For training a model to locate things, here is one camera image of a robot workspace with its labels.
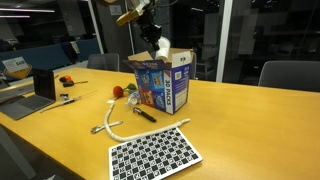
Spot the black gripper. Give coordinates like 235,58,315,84
138,13,163,52

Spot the white paper cup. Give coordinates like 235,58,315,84
154,36,172,62

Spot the blue cardboard snack box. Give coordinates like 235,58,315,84
123,47,196,115

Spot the grey office chair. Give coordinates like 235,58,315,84
87,53,120,73
258,60,320,93

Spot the clear plastic bottle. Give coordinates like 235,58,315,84
124,91,142,108

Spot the red radish toy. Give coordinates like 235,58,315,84
112,83,138,99

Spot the black marker pen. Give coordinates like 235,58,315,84
132,106,158,123

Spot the orange black hand tool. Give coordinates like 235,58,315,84
59,75,74,84

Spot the checkered calibration board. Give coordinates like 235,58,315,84
108,127,204,180

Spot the long thin metal rod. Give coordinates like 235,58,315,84
39,93,83,114

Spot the white and yellow sign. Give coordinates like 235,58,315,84
1,56,33,80

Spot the open grey laptop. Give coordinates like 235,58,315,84
0,68,57,121

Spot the white paper wall sheet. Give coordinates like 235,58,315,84
109,3,123,16

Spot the white rope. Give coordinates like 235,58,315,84
103,102,191,143

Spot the black tool with cord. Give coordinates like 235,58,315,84
62,79,89,88

